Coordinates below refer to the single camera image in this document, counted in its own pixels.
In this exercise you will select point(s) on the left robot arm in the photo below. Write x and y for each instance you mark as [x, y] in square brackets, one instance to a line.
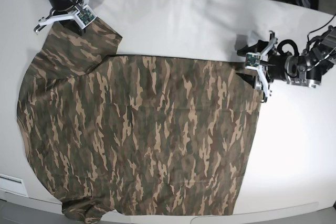
[306, 69]

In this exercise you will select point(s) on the camouflage T-shirt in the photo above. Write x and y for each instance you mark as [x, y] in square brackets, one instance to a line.
[141, 135]

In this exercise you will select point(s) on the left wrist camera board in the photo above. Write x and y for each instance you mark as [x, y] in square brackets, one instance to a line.
[252, 61]

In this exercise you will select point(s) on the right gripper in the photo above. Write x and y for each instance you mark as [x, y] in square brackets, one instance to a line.
[60, 7]

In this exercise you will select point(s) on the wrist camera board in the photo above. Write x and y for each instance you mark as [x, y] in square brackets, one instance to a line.
[85, 17]
[252, 61]

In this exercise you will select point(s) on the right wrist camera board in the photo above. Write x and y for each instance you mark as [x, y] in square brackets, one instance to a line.
[85, 17]

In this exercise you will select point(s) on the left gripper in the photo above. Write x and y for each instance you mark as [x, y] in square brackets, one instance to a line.
[277, 68]

